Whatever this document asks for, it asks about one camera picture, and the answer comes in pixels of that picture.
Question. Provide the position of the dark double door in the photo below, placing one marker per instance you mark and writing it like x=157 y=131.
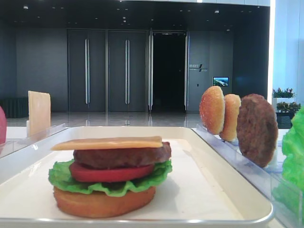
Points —
x=86 y=66
x=127 y=71

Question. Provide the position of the white rectangular tray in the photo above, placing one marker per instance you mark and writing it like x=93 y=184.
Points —
x=202 y=191

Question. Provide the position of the clear lettuce rack rail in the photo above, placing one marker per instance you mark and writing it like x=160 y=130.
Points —
x=288 y=200

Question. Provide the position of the flower planter box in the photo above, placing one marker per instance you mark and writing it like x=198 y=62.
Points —
x=285 y=105

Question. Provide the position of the clear patty rack rail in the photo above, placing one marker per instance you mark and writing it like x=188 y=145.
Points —
x=261 y=178

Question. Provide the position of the cheese slice on burger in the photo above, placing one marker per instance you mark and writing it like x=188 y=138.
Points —
x=109 y=143

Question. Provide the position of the standing green lettuce leaf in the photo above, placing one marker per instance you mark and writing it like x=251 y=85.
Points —
x=293 y=149

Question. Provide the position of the bun slice near tray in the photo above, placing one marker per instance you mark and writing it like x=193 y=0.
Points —
x=212 y=109

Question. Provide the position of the dark double door middle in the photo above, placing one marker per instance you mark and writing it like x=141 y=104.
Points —
x=127 y=71

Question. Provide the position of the standing brown meat patty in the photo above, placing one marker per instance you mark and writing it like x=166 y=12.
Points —
x=257 y=129

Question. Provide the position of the tomato slice in burger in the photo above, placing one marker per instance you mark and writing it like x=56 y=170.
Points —
x=82 y=174

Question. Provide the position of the standing yellow cheese slice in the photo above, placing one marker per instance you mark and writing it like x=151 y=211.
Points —
x=39 y=111

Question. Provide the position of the standing red tomato slice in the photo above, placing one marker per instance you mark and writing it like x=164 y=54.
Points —
x=3 y=126

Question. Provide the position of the clear bun rack rail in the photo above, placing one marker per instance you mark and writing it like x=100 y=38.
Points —
x=215 y=141

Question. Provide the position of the meat patty in burger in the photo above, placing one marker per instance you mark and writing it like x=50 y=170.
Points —
x=121 y=158

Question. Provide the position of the wall mounted display screen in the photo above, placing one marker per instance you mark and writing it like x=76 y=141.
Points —
x=221 y=81

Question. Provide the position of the bottom bun of burger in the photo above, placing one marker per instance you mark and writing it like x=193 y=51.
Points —
x=99 y=205

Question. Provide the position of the dark double door left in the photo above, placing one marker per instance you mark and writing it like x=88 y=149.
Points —
x=86 y=66

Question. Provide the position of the lettuce leaf in burger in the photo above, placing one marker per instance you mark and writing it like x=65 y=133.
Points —
x=60 y=176

